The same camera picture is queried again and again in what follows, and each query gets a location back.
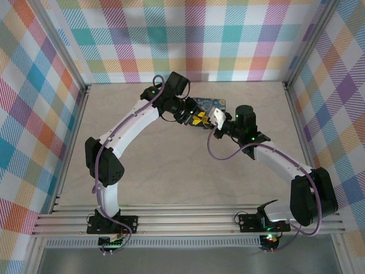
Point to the aluminium side rail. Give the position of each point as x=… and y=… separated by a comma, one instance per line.
x=72, y=142
x=299, y=128

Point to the starry night print mat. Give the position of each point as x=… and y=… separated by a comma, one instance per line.
x=211, y=102

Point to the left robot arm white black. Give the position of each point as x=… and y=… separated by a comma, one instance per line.
x=128, y=128

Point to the grey metal panel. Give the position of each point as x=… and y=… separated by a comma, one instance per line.
x=185, y=261

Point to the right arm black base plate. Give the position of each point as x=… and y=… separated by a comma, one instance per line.
x=248, y=222

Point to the aluminium front rail beam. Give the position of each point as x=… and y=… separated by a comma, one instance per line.
x=185, y=219

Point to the aluminium frame post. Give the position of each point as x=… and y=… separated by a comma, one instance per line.
x=312, y=40
x=61, y=42

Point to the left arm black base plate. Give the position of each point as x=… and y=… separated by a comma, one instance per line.
x=128, y=224

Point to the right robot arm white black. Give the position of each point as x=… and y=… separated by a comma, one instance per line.
x=310, y=197

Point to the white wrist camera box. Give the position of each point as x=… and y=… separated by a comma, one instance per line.
x=219, y=117

